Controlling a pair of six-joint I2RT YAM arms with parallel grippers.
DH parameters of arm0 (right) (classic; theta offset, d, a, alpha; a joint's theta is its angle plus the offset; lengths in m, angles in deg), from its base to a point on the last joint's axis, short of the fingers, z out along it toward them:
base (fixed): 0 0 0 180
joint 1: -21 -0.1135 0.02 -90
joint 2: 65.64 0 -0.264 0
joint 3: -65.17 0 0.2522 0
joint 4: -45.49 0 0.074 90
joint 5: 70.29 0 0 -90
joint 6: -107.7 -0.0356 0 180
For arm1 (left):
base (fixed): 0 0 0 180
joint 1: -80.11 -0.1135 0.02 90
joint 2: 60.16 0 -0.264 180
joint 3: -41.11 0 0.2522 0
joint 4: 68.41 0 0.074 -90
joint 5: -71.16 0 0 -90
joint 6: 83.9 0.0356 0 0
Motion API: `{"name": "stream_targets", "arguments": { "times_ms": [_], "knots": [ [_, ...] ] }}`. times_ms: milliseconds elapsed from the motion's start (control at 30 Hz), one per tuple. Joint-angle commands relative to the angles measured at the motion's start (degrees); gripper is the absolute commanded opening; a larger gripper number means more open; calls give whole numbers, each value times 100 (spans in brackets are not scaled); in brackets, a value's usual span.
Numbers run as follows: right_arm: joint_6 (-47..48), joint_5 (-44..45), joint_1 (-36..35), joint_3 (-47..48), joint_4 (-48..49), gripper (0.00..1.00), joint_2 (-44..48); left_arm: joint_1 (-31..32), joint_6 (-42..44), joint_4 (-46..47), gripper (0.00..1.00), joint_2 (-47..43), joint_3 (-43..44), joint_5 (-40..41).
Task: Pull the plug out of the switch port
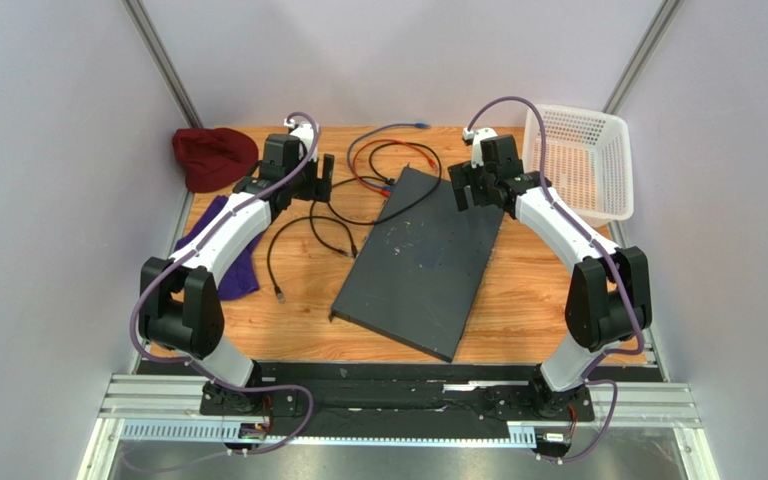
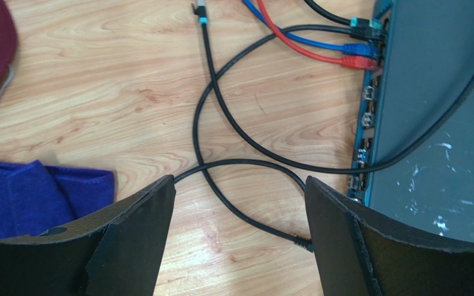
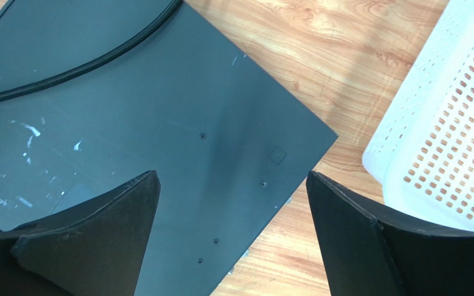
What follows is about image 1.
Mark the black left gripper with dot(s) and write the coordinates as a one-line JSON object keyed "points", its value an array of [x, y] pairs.
{"points": [[319, 189]]}

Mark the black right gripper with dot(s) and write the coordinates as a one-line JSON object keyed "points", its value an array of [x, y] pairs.
{"points": [[467, 188]]}

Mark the dark grey network switch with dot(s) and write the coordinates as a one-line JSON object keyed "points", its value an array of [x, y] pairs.
{"points": [[418, 273]]}

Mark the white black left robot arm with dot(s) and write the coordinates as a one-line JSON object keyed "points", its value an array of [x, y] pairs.
{"points": [[179, 307]]}

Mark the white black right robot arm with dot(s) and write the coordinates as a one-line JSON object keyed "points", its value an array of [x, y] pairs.
{"points": [[609, 303]]}

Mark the dark red cloth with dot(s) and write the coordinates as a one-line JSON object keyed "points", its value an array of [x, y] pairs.
{"points": [[213, 159]]}

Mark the white plastic basket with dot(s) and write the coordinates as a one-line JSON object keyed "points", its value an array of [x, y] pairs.
{"points": [[589, 162]]}

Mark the purple cloth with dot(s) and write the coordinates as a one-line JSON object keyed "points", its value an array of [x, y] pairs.
{"points": [[223, 240]]}

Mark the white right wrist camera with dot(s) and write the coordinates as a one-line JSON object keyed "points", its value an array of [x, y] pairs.
{"points": [[474, 138]]}

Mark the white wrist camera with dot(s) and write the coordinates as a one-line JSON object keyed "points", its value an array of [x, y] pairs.
{"points": [[474, 138], [306, 133]]}

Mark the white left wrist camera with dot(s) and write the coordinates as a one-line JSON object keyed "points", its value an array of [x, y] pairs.
{"points": [[306, 133]]}

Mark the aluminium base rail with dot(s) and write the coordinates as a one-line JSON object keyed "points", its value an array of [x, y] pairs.
{"points": [[148, 408]]}

